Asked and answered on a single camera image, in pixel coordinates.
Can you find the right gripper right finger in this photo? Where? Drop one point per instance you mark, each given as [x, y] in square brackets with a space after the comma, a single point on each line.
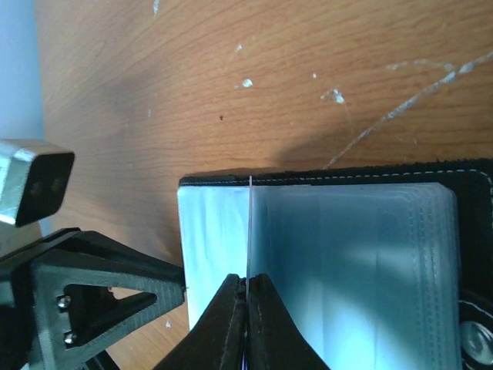
[273, 340]

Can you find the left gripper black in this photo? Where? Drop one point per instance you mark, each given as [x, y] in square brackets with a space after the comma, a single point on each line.
[67, 297]

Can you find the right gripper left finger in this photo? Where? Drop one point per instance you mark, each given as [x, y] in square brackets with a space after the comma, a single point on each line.
[217, 339]

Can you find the black leather card holder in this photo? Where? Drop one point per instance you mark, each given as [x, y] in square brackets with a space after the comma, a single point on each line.
[379, 267]

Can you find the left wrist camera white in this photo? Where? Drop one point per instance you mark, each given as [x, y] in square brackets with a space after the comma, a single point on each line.
[34, 178]

